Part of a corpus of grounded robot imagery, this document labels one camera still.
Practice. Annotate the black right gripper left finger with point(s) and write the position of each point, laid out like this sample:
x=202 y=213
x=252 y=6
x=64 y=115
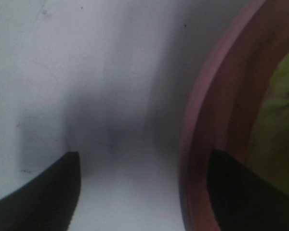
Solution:
x=46 y=203

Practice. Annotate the sandwich with lettuce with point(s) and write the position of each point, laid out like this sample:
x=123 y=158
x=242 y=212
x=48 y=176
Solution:
x=268 y=151

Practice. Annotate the pink round plate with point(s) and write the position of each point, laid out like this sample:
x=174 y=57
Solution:
x=225 y=100

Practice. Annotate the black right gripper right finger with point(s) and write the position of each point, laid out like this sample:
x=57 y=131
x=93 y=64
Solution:
x=242 y=201

